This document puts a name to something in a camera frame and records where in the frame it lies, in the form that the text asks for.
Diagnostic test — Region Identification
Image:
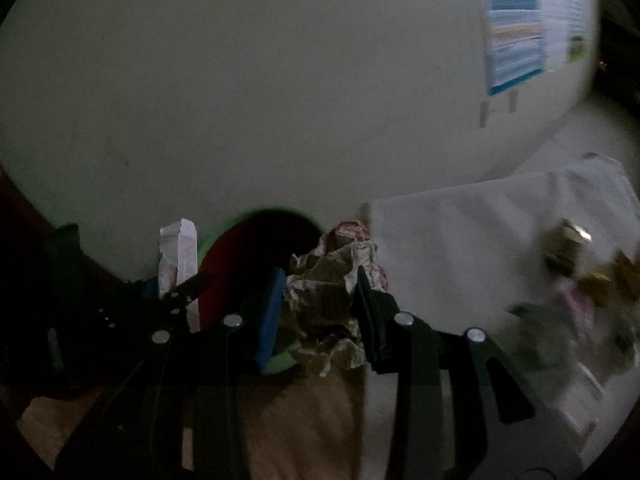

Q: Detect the crumpled foil wrapper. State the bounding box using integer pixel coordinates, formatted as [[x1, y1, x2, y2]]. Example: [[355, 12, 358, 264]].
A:
[[544, 217, 594, 277]]

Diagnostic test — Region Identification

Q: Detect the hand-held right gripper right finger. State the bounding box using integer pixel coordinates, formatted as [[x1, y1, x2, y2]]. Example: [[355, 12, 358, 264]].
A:
[[352, 265, 587, 480]]

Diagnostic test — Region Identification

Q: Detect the green plastic piece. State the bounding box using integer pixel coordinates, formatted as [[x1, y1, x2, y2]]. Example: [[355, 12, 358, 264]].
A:
[[509, 300, 637, 377]]

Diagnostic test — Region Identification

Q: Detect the green bin with red liner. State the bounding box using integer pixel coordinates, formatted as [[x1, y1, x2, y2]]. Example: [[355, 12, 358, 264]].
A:
[[195, 205, 328, 377]]

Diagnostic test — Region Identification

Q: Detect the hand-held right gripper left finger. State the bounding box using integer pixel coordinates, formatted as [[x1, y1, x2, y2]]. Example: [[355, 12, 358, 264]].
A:
[[55, 267, 289, 480]]

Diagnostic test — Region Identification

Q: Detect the wall poster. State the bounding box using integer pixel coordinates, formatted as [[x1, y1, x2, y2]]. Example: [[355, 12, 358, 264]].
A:
[[472, 0, 599, 129]]

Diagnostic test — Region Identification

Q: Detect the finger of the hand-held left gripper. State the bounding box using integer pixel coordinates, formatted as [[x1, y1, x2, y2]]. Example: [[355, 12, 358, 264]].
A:
[[161, 273, 212, 333]]

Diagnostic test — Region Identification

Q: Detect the white table sheet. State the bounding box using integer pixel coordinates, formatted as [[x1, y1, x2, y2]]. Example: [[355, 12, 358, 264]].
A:
[[360, 152, 640, 456]]

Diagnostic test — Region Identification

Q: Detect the brown paper wrapper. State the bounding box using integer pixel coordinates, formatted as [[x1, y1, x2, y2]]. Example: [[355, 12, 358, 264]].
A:
[[284, 220, 389, 379]]

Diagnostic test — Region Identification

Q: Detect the white paper scrap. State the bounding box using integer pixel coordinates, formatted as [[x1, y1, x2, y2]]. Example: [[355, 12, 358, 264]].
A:
[[158, 218, 202, 333]]

